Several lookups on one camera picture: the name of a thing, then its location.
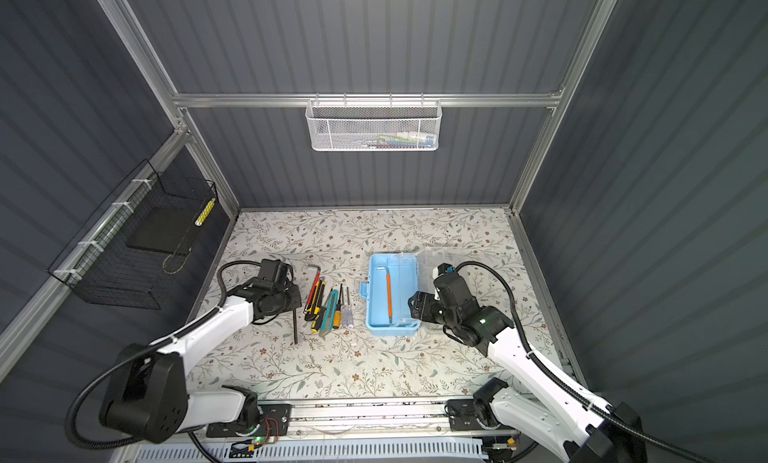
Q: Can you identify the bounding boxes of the clear handled precision screwdriver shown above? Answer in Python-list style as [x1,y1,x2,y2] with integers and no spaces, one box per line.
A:
[342,288,354,329]

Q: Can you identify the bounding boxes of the black wire mesh basket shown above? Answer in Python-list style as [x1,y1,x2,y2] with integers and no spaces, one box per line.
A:
[48,163,218,310]

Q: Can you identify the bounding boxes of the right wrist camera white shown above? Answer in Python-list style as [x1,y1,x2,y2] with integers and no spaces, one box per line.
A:
[433,263,453,279]

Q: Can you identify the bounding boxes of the items in white basket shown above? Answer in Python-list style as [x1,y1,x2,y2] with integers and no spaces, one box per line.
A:
[356,131,438,149]

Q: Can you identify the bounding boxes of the teal utility knife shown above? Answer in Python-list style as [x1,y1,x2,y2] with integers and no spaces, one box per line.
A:
[318,289,339,337]

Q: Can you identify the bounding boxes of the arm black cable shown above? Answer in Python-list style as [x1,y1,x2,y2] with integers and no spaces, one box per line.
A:
[452,260,721,463]
[64,258,265,451]

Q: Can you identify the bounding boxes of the orange handled screwdriver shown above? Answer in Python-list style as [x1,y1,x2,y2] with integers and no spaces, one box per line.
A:
[332,285,344,329]

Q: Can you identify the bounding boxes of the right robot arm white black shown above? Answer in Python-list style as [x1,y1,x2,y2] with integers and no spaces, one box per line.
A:
[408,271,648,462]

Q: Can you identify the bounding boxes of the red handled hex key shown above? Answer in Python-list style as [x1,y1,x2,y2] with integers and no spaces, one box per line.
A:
[304,263,322,314]

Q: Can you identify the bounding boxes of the light blue plastic tool box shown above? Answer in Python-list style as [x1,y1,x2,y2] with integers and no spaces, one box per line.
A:
[359,253,421,338]

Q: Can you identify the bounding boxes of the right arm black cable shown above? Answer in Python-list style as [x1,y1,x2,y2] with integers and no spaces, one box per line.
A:
[452,260,721,463]

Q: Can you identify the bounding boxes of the yellow black utility knife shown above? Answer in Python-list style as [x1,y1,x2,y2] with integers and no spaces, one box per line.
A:
[309,277,326,333]

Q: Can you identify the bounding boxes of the black hex key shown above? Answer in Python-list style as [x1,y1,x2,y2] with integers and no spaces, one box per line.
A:
[292,309,299,345]

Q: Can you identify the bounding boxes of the black pad in basket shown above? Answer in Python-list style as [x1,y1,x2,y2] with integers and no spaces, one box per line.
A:
[126,207,202,256]

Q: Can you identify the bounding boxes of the clear tool box lid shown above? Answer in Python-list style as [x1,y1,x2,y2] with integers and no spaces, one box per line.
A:
[415,247,474,291]

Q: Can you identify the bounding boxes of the yellow green tube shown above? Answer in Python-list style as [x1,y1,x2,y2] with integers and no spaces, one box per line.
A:
[194,197,217,227]

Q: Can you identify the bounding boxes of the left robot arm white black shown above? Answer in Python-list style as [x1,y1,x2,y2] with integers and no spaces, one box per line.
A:
[99,259,302,443]

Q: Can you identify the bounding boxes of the orange handled hex key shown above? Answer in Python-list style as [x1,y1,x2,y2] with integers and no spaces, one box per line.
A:
[376,266,393,324]

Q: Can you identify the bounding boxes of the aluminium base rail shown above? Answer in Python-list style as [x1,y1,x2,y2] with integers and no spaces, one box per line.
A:
[128,396,601,440]

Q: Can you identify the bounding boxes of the white wire mesh basket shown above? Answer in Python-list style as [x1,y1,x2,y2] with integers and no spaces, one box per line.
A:
[305,101,443,152]

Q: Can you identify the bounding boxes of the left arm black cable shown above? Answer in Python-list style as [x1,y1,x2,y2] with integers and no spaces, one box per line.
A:
[64,258,265,451]

